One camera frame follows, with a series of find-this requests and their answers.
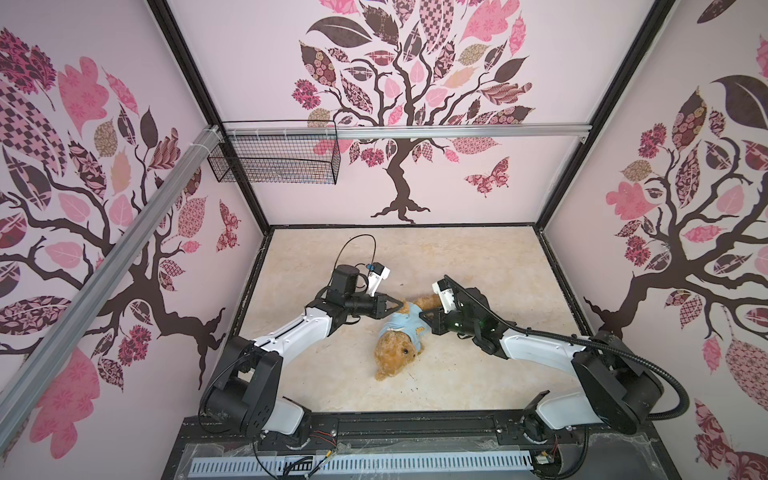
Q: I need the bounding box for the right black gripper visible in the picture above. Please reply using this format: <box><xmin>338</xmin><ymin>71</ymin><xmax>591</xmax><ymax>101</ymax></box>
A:
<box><xmin>419</xmin><ymin>304</ymin><xmax>479</xmax><ymax>338</ymax></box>

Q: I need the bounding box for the light blue fleece hoodie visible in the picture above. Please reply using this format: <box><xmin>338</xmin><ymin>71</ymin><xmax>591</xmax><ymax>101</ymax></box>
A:
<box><xmin>379</xmin><ymin>302</ymin><xmax>431</xmax><ymax>353</ymax></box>

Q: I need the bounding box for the brown plush teddy bear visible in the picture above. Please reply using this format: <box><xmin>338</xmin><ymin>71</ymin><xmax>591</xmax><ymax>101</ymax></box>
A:
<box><xmin>373</xmin><ymin>294</ymin><xmax>441</xmax><ymax>381</ymax></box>

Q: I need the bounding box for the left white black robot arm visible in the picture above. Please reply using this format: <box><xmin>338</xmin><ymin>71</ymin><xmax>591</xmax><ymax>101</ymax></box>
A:
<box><xmin>198</xmin><ymin>262</ymin><xmax>403</xmax><ymax>444</ymax></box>

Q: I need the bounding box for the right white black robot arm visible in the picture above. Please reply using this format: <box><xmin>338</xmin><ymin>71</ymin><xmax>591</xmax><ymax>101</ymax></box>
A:
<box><xmin>420</xmin><ymin>280</ymin><xmax>663</xmax><ymax>443</ymax></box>

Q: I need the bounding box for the left thin black cable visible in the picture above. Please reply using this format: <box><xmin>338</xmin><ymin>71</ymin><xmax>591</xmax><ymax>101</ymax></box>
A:
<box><xmin>332</xmin><ymin>233</ymin><xmax>378</xmax><ymax>271</ymax></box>

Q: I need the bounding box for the white slotted cable duct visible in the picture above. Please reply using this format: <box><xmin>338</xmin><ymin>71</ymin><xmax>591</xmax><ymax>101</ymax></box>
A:
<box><xmin>183</xmin><ymin>451</ymin><xmax>533</xmax><ymax>479</ymax></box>

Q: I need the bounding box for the black wire mesh basket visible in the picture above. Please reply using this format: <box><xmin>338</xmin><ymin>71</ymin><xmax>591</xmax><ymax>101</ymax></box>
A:
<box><xmin>208</xmin><ymin>120</ymin><xmax>341</xmax><ymax>185</ymax></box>

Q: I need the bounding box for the rear aluminium rail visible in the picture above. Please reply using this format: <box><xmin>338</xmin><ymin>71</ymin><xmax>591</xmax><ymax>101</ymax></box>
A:
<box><xmin>225</xmin><ymin>123</ymin><xmax>592</xmax><ymax>140</ymax></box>

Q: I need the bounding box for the aluminium rail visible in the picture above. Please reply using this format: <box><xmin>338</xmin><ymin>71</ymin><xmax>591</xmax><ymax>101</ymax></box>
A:
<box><xmin>225</xmin><ymin>123</ymin><xmax>592</xmax><ymax>140</ymax></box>
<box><xmin>1</xmin><ymin>125</ymin><xmax>222</xmax><ymax>448</ymax></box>

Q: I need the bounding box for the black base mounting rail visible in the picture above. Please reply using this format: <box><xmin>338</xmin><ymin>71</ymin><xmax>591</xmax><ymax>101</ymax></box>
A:
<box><xmin>161</xmin><ymin>410</ymin><xmax>681</xmax><ymax>479</ymax></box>

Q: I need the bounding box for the right black corrugated cable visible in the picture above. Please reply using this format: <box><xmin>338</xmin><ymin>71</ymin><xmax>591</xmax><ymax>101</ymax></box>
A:
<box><xmin>440</xmin><ymin>275</ymin><xmax>691</xmax><ymax>421</ymax></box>

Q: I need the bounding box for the left aluminium rail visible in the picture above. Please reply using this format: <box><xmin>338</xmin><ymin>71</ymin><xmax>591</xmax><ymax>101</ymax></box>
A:
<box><xmin>1</xmin><ymin>125</ymin><xmax>222</xmax><ymax>448</ymax></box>

